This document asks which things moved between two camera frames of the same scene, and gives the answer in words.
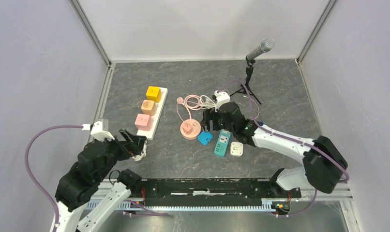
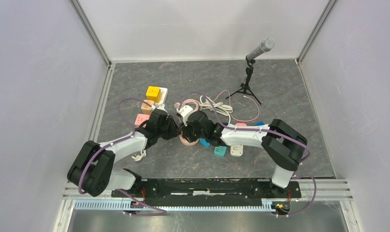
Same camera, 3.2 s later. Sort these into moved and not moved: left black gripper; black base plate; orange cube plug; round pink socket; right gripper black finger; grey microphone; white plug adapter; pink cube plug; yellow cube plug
Moved: left black gripper; round pink socket; right gripper black finger
Not moved: pink cube plug; grey microphone; yellow cube plug; black base plate; orange cube plug; white plug adapter
